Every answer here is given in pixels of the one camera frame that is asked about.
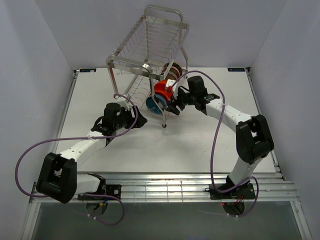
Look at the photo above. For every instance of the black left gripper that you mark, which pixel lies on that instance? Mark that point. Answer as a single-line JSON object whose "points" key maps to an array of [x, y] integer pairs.
{"points": [[140, 120]]}

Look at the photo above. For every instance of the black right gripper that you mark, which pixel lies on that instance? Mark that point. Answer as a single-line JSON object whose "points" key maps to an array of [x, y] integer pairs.
{"points": [[172, 107]]}

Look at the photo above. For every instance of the orange plastic bowl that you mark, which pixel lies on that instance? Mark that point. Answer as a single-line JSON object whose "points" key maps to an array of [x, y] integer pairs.
{"points": [[161, 86], [165, 95]]}

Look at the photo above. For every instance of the blue ceramic bowl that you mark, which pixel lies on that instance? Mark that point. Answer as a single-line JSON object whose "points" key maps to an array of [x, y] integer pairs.
{"points": [[152, 107]]}

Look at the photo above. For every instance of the white orange patterned bowl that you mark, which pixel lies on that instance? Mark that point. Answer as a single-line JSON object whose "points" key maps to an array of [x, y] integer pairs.
{"points": [[175, 70]]}

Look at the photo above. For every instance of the brown cream-inside bowl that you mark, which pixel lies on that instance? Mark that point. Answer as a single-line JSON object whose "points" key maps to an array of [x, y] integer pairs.
{"points": [[171, 76]]}

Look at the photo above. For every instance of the floral black-white patterned bowl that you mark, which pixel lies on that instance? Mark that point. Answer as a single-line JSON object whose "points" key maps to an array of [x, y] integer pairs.
{"points": [[180, 70]]}

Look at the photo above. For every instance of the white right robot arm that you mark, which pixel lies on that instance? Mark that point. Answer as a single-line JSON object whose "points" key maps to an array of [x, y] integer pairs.
{"points": [[253, 138]]}

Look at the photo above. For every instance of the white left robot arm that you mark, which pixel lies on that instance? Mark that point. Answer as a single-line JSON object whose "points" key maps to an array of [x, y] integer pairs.
{"points": [[59, 178]]}

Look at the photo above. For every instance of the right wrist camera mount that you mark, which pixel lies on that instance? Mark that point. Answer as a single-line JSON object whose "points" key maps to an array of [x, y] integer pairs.
{"points": [[170, 86]]}

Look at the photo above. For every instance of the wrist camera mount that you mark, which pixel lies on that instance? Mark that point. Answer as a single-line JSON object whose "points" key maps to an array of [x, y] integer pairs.
{"points": [[170, 86], [123, 101]]}

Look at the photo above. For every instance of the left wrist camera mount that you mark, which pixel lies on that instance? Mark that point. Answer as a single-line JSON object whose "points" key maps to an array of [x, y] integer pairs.
{"points": [[123, 101]]}

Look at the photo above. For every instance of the steel wire dish rack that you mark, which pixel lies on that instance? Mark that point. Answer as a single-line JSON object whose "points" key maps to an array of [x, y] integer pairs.
{"points": [[147, 54]]}

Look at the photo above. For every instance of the aluminium table frame rails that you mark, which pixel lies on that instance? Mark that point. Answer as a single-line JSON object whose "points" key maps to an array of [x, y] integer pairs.
{"points": [[173, 205]]}

